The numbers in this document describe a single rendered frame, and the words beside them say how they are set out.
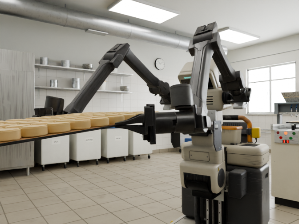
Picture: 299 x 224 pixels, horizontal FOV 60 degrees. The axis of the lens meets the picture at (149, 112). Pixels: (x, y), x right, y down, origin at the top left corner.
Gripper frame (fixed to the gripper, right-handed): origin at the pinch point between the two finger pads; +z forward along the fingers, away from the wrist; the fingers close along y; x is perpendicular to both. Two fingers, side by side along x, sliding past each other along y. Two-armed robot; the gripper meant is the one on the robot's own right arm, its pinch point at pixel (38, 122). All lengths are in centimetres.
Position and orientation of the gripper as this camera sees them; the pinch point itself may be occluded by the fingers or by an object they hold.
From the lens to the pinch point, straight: 96.7
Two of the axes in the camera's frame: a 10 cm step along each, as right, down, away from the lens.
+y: -0.4, -10.0, -0.3
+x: 9.9, -0.4, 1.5
